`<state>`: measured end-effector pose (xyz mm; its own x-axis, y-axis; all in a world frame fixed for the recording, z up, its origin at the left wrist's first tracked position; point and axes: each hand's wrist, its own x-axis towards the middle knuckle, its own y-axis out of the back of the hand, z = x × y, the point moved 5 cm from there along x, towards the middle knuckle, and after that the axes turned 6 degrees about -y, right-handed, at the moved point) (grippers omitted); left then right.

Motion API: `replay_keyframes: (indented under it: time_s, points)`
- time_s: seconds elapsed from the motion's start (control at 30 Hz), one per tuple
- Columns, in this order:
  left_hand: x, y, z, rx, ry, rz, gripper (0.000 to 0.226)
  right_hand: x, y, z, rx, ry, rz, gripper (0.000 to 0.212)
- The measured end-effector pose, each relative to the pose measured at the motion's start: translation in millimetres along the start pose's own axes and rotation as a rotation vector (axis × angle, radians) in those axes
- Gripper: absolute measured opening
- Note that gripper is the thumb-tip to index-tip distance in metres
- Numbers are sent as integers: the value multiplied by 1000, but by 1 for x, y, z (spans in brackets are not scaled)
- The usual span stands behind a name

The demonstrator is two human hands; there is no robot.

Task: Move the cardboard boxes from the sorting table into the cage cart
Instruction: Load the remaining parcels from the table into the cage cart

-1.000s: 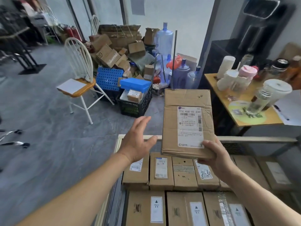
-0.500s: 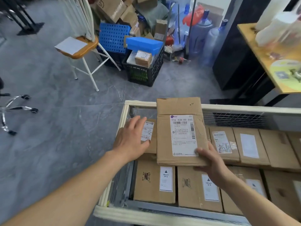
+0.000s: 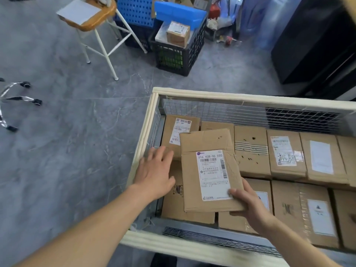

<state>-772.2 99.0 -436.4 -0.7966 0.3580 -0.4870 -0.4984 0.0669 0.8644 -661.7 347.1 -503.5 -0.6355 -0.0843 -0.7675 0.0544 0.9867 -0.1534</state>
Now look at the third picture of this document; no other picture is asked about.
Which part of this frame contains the torn flap cardboard box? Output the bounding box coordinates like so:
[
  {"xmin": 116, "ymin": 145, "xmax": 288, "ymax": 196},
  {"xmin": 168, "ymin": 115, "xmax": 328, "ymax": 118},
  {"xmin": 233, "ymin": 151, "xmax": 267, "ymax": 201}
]
[{"xmin": 179, "ymin": 128, "xmax": 245, "ymax": 213}]

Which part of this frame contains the white metal stool frame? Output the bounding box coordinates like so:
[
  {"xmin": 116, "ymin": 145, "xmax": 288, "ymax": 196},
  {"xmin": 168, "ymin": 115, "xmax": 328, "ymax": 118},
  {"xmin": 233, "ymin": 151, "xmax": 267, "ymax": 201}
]
[{"xmin": 57, "ymin": 0, "xmax": 148, "ymax": 82}]

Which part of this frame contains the person's left hand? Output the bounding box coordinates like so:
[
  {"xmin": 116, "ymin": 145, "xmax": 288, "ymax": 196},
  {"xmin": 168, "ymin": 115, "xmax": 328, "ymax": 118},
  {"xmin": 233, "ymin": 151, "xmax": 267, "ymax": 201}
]
[{"xmin": 133, "ymin": 145, "xmax": 176, "ymax": 202}]

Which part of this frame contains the worn parcel barcode label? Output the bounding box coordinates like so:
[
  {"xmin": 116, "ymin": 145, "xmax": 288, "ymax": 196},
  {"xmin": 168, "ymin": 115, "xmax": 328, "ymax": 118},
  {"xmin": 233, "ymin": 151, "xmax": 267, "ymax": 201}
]
[{"xmin": 161, "ymin": 114, "xmax": 201, "ymax": 160}]

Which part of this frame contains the person's left forearm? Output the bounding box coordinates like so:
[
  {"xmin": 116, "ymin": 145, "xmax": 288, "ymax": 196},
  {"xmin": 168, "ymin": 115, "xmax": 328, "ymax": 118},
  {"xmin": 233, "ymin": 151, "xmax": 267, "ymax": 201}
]
[{"xmin": 14, "ymin": 185, "xmax": 156, "ymax": 267}]

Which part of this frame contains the large labelled cardboard box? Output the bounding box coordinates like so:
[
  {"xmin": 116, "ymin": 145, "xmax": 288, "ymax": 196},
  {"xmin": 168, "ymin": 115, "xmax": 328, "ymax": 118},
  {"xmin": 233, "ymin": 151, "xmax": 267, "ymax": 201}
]
[
  {"xmin": 161, "ymin": 161, "xmax": 216, "ymax": 225},
  {"xmin": 271, "ymin": 180, "xmax": 340, "ymax": 249},
  {"xmin": 332, "ymin": 189, "xmax": 356, "ymax": 251},
  {"xmin": 218, "ymin": 178, "xmax": 274, "ymax": 235}
]

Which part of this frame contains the metal wire cage cart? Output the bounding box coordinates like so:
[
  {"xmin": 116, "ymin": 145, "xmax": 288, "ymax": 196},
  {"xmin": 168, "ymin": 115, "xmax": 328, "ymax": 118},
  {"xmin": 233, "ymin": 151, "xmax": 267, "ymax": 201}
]
[{"xmin": 119, "ymin": 86, "xmax": 356, "ymax": 267}]

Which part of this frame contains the blue water jug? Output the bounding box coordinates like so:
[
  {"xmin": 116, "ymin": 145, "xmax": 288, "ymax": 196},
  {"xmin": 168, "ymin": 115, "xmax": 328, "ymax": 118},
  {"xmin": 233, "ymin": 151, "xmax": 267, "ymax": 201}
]
[
  {"xmin": 240, "ymin": 0, "xmax": 272, "ymax": 39},
  {"xmin": 256, "ymin": 0, "xmax": 304, "ymax": 50}
]

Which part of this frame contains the parcel with handwritten label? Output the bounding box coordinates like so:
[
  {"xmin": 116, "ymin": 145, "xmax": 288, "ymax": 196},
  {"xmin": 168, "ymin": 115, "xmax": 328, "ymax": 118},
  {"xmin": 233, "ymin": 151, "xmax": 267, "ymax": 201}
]
[{"xmin": 266, "ymin": 129, "xmax": 307, "ymax": 181}]

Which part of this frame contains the heap of mixed rubbish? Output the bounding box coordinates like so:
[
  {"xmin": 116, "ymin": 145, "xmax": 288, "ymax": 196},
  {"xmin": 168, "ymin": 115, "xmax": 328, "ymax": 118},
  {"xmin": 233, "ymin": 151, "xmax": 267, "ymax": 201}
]
[{"xmin": 205, "ymin": 2, "xmax": 243, "ymax": 47}]

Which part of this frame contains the parcel with blue-top label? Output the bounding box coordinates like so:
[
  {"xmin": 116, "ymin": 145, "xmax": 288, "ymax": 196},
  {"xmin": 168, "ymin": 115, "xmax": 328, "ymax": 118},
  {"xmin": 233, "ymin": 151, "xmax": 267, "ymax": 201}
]
[{"xmin": 200, "ymin": 121, "xmax": 235, "ymax": 136}]

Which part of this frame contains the parcel with long label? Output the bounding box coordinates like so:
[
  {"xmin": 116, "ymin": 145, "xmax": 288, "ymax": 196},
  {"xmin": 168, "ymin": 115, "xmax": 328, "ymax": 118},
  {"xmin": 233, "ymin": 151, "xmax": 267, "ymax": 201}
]
[{"xmin": 300, "ymin": 132, "xmax": 350, "ymax": 185}]

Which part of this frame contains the white paper sheet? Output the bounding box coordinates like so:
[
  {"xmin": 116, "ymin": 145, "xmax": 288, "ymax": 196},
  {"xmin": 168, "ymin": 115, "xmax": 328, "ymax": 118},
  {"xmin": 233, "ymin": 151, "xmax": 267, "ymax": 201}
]
[{"xmin": 56, "ymin": 0, "xmax": 102, "ymax": 25}]

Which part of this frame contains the person's right hand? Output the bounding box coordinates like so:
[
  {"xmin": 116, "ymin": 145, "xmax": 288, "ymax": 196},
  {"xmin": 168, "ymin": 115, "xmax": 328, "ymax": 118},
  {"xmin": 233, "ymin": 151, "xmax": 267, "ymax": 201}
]
[{"xmin": 228, "ymin": 178, "xmax": 276, "ymax": 235}]

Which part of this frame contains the chrome swivel chair base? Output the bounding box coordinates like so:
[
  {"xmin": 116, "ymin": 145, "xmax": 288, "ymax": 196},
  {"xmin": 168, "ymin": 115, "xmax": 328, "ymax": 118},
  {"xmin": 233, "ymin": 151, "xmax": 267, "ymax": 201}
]
[{"xmin": 0, "ymin": 78, "xmax": 43, "ymax": 133}]

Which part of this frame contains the black plastic crate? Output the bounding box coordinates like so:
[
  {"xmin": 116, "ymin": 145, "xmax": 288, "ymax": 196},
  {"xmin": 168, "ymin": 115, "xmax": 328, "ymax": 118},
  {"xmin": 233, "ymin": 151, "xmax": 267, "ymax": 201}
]
[
  {"xmin": 115, "ymin": 20, "xmax": 155, "ymax": 52},
  {"xmin": 149, "ymin": 18, "xmax": 208, "ymax": 78}
]

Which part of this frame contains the green striped holed cardboard box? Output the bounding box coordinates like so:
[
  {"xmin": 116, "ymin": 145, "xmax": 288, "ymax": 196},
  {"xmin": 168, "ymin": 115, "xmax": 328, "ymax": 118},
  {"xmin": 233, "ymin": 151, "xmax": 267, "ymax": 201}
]
[{"xmin": 234, "ymin": 125, "xmax": 272, "ymax": 180}]

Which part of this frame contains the barcode printed medium cardboard box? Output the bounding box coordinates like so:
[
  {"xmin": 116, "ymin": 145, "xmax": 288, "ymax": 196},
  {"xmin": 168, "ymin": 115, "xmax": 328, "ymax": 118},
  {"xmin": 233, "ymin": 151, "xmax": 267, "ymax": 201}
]
[{"xmin": 336, "ymin": 135, "xmax": 356, "ymax": 188}]

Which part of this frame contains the small brown carton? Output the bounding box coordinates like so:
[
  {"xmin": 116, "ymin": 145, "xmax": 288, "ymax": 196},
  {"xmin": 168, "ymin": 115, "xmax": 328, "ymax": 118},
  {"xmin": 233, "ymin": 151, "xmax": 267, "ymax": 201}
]
[{"xmin": 166, "ymin": 20, "xmax": 191, "ymax": 48}]

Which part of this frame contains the blue perforated plastic crate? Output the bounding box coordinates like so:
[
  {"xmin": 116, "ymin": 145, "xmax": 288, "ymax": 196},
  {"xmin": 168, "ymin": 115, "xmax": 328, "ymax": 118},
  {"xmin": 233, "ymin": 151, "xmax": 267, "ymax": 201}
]
[{"xmin": 116, "ymin": 0, "xmax": 162, "ymax": 28}]

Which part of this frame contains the blue plastic box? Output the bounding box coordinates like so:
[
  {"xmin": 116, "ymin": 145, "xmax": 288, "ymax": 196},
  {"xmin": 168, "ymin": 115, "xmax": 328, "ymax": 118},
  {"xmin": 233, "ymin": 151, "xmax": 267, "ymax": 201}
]
[{"xmin": 154, "ymin": 0, "xmax": 208, "ymax": 31}]

